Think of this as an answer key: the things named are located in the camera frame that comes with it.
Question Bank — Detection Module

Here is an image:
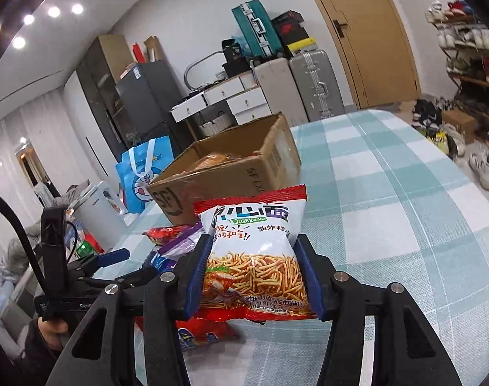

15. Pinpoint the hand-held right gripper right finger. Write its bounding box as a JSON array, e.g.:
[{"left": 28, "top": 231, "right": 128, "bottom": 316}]
[{"left": 293, "top": 234, "right": 459, "bottom": 386}]

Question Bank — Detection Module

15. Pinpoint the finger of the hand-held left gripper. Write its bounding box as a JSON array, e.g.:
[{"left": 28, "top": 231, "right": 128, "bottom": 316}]
[
  {"left": 87, "top": 267, "right": 161, "bottom": 291},
  {"left": 80, "top": 248, "right": 131, "bottom": 271}
]

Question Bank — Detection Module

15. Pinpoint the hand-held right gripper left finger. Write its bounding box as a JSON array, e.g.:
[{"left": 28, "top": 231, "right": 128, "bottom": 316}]
[{"left": 47, "top": 232, "right": 216, "bottom": 386}]

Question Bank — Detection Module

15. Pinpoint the small purple snack packet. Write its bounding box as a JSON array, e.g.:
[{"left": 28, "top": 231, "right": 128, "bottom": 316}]
[{"left": 141, "top": 221, "right": 207, "bottom": 275}]

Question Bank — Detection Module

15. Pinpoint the red chips packet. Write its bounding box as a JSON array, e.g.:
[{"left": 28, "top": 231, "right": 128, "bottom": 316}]
[{"left": 175, "top": 315, "right": 242, "bottom": 353}]

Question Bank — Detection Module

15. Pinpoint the person's left hand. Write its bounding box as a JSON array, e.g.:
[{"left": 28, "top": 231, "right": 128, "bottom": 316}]
[{"left": 30, "top": 317, "right": 73, "bottom": 351}]

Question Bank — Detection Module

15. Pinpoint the green soda can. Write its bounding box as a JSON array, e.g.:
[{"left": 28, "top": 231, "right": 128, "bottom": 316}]
[{"left": 75, "top": 241, "right": 99, "bottom": 259}]

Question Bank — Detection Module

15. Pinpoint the white electric kettle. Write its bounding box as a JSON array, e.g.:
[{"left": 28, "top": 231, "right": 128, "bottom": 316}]
[{"left": 73, "top": 179, "right": 127, "bottom": 246}]

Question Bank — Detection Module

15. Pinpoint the grey clothing pile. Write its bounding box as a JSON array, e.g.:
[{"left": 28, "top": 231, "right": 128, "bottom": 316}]
[{"left": 53, "top": 184, "right": 93, "bottom": 209}]

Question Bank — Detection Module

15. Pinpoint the blue cartoon tote bag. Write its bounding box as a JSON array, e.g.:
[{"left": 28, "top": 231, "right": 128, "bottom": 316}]
[{"left": 115, "top": 135, "right": 175, "bottom": 215}]

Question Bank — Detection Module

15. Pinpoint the white curtain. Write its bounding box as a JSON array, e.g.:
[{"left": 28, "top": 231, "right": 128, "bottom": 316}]
[{"left": 0, "top": 90, "right": 90, "bottom": 212}]

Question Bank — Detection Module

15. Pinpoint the grey refrigerator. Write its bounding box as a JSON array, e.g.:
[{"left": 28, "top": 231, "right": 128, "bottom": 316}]
[{"left": 114, "top": 60, "right": 189, "bottom": 150}]

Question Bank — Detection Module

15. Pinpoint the woven laundry basket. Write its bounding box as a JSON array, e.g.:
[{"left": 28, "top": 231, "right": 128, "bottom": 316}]
[{"left": 198, "top": 114, "right": 238, "bottom": 138}]

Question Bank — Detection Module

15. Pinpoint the dark glass cabinet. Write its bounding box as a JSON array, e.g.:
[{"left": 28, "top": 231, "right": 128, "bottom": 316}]
[{"left": 76, "top": 34, "right": 136, "bottom": 158}]

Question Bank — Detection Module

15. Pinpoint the white drawer desk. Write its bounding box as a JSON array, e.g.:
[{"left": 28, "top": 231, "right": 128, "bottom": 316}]
[{"left": 171, "top": 74, "right": 269, "bottom": 130}]

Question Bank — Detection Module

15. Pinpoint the beige suitcase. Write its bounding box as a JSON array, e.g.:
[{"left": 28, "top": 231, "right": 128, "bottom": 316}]
[{"left": 253, "top": 57, "right": 310, "bottom": 126}]

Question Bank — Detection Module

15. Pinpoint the silver suitcase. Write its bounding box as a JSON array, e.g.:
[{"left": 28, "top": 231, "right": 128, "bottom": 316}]
[{"left": 288, "top": 49, "right": 346, "bottom": 122}]

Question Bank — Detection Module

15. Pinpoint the scattered shoes group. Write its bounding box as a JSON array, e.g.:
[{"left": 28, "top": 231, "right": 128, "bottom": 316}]
[{"left": 411, "top": 96, "right": 489, "bottom": 192}]

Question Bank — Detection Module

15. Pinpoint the tall brown carton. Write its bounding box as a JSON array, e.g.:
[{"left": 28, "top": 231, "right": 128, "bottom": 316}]
[{"left": 143, "top": 36, "right": 165, "bottom": 64}]

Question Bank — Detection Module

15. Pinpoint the small brown cardboard box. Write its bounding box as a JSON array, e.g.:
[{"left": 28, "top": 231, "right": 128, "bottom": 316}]
[{"left": 441, "top": 109, "right": 479, "bottom": 146}]

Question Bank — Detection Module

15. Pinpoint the black bag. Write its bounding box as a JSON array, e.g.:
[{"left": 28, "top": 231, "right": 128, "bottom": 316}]
[{"left": 221, "top": 39, "right": 253, "bottom": 78}]

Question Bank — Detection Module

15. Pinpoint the yellow and black shoe box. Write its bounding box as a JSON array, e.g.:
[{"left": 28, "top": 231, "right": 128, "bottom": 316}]
[{"left": 286, "top": 37, "right": 318, "bottom": 56}]

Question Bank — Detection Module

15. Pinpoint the plain black shoe box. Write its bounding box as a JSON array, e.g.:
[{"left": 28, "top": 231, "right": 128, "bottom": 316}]
[{"left": 282, "top": 32, "right": 312, "bottom": 46}]

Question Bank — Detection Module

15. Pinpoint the red and black shoe box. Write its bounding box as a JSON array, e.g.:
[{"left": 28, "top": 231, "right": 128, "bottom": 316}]
[{"left": 276, "top": 20, "right": 308, "bottom": 38}]

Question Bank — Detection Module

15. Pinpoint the teal suitcase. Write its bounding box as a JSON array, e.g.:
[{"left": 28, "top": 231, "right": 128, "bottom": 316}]
[{"left": 232, "top": 0, "right": 284, "bottom": 60}]

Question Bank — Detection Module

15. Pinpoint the wooden door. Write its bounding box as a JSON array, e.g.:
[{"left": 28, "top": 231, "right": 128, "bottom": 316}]
[{"left": 296, "top": 0, "right": 422, "bottom": 110}]

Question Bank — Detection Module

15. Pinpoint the flat black shoe box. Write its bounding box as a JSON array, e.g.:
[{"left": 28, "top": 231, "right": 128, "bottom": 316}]
[{"left": 271, "top": 11, "right": 304, "bottom": 23}]

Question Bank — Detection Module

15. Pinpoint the wooden shoe rack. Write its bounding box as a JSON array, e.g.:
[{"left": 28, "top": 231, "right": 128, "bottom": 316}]
[{"left": 425, "top": 0, "right": 489, "bottom": 154}]

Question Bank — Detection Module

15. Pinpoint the oval metal mirror frame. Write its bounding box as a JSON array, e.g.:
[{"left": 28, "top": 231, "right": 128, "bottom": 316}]
[{"left": 183, "top": 51, "right": 229, "bottom": 90}]

